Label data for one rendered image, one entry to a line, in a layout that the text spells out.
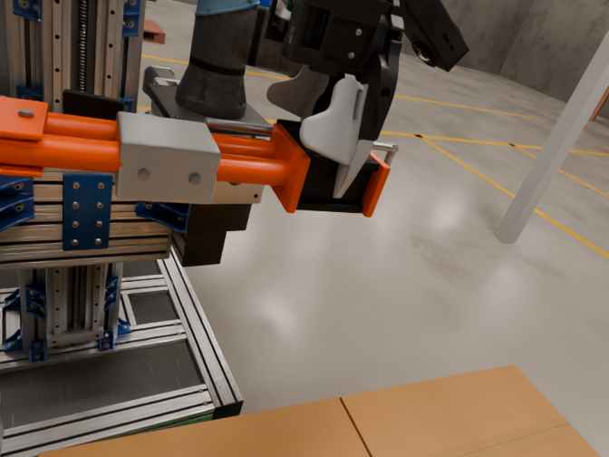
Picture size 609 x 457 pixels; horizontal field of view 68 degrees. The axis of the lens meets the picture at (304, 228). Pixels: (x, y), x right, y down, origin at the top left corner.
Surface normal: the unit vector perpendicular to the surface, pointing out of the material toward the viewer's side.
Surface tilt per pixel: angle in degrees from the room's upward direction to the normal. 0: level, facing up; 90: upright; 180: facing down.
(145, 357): 0
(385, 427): 0
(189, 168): 90
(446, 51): 91
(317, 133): 71
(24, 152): 77
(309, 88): 110
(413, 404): 0
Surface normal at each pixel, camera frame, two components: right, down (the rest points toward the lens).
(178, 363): 0.26, -0.84
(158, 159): 0.36, 0.55
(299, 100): 0.15, 0.79
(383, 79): 0.41, 0.22
